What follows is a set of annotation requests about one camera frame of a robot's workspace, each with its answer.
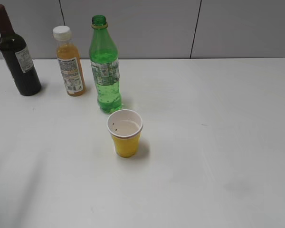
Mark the yellow paper cup white inside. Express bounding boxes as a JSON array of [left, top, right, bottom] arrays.
[[107, 109, 143, 158]]

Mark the green sprite plastic bottle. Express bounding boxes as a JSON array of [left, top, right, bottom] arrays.
[[89, 15, 122, 114]]

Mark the orange juice bottle white cap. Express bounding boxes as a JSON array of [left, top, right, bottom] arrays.
[[53, 26, 86, 96]]

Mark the dark red wine bottle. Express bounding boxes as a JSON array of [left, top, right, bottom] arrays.
[[0, 4, 41, 96]]

